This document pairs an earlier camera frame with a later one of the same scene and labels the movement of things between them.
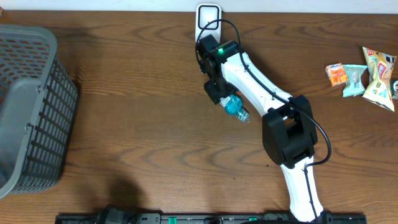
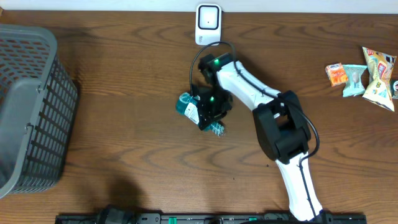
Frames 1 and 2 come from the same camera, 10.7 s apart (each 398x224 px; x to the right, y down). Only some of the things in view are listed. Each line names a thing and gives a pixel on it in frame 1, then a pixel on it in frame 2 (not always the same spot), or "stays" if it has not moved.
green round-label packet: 393,85 stays
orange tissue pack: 336,73 stays
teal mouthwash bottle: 233,106 → 186,105
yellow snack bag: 380,65 stays
